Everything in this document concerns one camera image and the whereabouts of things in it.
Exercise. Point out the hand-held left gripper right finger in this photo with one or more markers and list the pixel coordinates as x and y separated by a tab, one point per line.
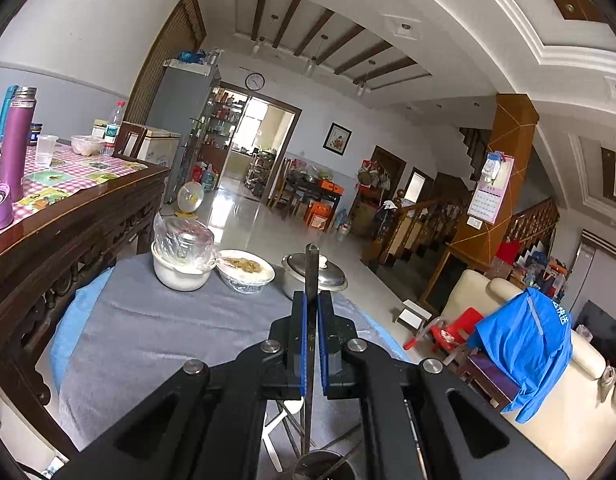
323	345

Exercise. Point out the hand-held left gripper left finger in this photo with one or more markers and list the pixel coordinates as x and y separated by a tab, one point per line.
299	345

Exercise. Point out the dark metal chopstick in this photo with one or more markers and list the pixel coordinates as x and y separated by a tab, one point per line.
312	270

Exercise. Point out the metal utensil holder cup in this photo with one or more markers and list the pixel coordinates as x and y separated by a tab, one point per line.
320	467

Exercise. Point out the metal pot with lid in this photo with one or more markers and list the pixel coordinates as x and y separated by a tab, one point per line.
333	277

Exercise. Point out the white plastic stool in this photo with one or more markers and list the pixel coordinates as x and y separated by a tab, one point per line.
274	427

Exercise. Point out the wrapped plate of food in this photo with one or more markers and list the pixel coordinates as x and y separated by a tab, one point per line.
245	270

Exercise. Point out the white step stool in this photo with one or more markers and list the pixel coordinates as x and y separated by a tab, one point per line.
413	312

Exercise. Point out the red plastic child chair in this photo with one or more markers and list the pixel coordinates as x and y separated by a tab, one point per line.
455	332

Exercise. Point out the grey tablecloth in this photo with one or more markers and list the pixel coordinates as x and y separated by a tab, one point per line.
163	330

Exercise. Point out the white bowl with plastic wrap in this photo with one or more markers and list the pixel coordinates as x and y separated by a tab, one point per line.
180	272

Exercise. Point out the wooden stair railing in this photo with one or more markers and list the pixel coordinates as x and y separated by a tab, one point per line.
418	220

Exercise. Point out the cluttered wooden dining table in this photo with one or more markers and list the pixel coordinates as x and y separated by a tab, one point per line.
313	187

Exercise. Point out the small white fan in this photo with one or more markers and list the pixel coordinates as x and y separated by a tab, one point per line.
189	197

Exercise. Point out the blue jacket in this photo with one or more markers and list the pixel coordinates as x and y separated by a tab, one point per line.
523	345

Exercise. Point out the framed flower picture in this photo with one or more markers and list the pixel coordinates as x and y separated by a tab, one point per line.
337	138

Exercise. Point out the light blue cloth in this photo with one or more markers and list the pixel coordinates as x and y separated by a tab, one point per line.
70	325

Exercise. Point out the white chest freezer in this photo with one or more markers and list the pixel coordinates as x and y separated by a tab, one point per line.
160	147

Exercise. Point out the dark carved wooden table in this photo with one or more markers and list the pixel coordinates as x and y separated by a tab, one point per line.
63	260

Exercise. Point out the grey refrigerator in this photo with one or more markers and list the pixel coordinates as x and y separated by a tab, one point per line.
180	120

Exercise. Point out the cream leather sofa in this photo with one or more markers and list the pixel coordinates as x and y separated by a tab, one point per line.
578	410

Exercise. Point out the wooden chair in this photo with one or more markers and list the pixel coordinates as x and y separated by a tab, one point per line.
129	141

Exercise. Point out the orange tiled pillar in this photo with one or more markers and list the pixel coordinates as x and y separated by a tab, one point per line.
498	130

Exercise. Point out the red-capped water bottle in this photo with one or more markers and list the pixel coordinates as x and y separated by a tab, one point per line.
113	130

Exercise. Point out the pink checkered tablecloth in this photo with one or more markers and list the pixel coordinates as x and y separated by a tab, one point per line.
68	172

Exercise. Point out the plastic-covered small bowl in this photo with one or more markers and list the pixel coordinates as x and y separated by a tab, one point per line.
88	145

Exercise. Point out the clear plastic cup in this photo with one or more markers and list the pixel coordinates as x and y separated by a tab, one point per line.
45	150

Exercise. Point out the purple thermos flask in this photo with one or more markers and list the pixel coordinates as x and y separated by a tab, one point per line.
15	145

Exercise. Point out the teal bottle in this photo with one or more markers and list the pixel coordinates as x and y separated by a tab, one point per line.
7	110

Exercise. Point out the wall calendar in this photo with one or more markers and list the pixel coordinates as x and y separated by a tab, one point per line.
488	195

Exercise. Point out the round wall clock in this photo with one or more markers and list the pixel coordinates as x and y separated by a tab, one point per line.
254	81

